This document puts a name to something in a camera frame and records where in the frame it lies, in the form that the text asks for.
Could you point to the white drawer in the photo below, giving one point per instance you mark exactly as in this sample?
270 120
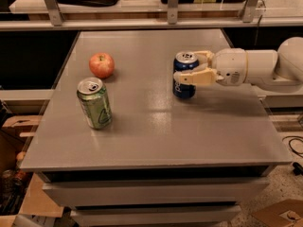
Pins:
155 215
110 193

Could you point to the upper white drawer front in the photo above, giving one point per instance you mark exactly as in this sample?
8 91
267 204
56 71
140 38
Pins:
110 193

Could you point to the lower white drawer front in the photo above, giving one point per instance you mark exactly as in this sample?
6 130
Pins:
155 215

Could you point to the green soda can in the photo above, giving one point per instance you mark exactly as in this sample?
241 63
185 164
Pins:
93 97

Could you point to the cardboard piece on floor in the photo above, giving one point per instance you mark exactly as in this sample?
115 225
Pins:
288 213

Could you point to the grey drawer cabinet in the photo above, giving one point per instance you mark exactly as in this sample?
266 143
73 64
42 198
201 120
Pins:
222 132

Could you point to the red apple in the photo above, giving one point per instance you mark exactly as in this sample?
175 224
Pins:
102 65

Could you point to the metal shelf bracket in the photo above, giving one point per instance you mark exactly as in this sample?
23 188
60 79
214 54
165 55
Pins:
249 10
172 12
54 13

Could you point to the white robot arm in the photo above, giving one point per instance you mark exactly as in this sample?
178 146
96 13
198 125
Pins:
271 70

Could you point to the right metal shelf bracket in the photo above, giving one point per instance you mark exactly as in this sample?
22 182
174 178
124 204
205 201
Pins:
249 10

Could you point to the left metal shelf bracket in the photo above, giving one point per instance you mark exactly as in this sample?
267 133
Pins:
54 13

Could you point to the blue pepsi can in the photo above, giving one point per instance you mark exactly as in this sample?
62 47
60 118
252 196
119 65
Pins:
183 64

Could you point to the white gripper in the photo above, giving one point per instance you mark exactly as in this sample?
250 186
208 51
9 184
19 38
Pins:
229 65

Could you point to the middle metal shelf bracket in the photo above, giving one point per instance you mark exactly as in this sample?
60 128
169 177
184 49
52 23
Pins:
172 12

